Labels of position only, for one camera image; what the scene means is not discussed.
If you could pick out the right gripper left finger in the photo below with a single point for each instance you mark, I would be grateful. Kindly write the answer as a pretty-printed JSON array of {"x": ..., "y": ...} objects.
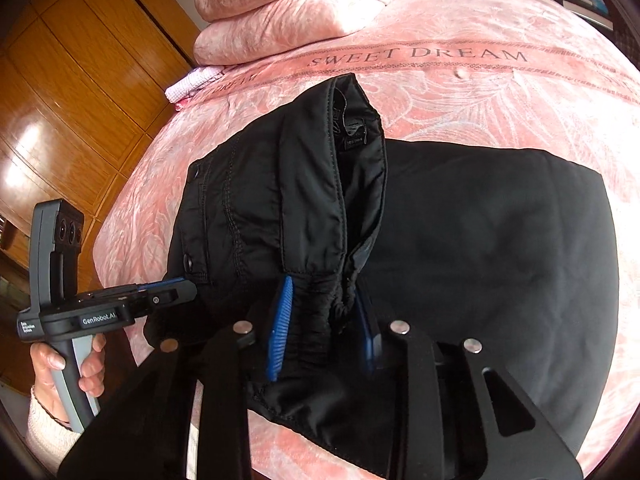
[{"x": 144, "y": 432}]

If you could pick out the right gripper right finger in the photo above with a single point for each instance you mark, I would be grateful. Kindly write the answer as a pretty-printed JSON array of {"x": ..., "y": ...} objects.
[{"x": 457, "y": 412}]

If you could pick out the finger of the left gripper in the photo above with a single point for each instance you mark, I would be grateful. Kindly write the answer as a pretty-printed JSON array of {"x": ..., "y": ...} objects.
[{"x": 165, "y": 294}]

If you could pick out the black pants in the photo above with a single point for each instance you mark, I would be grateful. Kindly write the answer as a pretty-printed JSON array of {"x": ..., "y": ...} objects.
[{"x": 515, "y": 248}]

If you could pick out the left forearm white sleeve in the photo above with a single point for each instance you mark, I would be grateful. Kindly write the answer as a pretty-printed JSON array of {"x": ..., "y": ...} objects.
[{"x": 46, "y": 438}]

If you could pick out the left hand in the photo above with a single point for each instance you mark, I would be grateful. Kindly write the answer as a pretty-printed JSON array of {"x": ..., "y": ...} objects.
[{"x": 46, "y": 360}]

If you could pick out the wooden wardrobe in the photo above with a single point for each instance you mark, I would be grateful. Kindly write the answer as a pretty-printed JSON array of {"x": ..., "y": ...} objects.
[{"x": 82, "y": 98}]

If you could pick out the folded pink quilt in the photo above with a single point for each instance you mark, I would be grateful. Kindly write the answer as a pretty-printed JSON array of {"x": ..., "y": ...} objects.
[{"x": 242, "y": 31}]

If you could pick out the pink bed blanket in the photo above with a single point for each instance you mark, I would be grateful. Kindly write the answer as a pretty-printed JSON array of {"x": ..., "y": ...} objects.
[{"x": 499, "y": 73}]

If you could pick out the bedside table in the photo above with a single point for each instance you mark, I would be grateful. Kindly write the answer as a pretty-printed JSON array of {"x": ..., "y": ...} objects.
[{"x": 595, "y": 12}]

